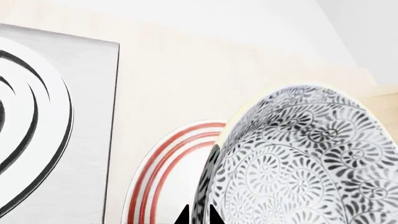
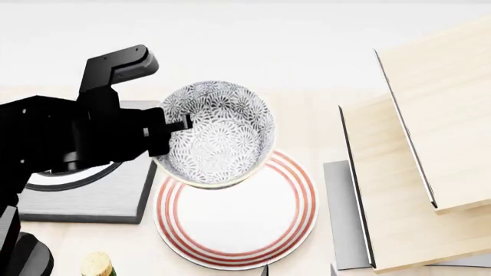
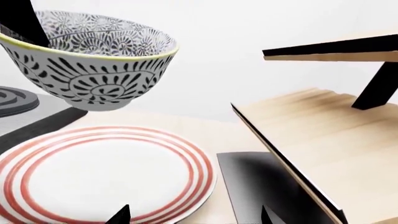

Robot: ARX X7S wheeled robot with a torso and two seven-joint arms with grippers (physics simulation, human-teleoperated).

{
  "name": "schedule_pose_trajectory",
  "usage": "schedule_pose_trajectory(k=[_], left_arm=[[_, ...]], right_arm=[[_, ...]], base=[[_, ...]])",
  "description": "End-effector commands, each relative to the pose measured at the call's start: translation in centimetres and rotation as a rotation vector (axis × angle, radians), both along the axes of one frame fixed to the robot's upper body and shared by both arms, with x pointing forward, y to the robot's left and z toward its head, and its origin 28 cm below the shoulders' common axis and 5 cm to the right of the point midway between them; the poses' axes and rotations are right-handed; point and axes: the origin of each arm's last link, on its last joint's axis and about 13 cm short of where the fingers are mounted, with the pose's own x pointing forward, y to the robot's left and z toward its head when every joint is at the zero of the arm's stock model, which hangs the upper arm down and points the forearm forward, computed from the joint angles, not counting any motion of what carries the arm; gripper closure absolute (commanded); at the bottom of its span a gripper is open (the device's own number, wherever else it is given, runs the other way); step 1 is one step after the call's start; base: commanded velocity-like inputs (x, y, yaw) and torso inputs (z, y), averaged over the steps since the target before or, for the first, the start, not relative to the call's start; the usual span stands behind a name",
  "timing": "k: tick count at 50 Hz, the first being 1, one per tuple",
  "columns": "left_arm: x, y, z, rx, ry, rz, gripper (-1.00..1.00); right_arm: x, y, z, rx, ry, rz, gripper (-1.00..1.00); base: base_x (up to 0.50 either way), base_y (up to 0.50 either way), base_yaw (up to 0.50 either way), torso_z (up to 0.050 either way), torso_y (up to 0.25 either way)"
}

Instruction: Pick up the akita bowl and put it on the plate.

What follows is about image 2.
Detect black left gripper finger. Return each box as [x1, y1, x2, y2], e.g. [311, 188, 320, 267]
[166, 113, 193, 133]

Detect floral patterned bowl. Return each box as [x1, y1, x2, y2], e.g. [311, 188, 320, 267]
[152, 80, 277, 191]

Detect white plate with red rings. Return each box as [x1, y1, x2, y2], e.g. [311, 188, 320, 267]
[153, 149, 320, 271]

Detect grey stove with black burner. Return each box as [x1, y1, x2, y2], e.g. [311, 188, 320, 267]
[16, 100, 161, 225]

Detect bottle with pale cork top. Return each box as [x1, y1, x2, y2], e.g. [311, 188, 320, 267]
[79, 251, 117, 276]

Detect light wooden cabinet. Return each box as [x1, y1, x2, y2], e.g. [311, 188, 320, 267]
[322, 14, 491, 274]

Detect black gripper camera mount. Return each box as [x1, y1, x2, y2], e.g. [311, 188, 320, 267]
[78, 44, 160, 94]

